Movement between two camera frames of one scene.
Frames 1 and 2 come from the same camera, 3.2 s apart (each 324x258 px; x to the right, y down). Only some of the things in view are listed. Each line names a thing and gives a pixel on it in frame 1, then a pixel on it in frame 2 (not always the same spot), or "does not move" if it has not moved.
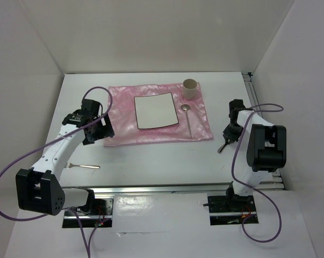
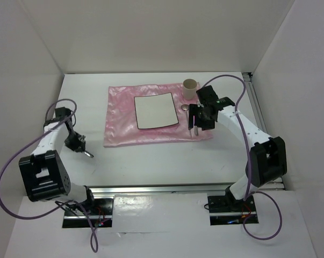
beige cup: (189, 86) does not move
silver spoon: (186, 107) does not move
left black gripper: (105, 130) to (80, 142)
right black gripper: (228, 135) to (193, 110)
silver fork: (69, 165) to (88, 153)
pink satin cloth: (193, 126) does not move
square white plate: (155, 110) does not move
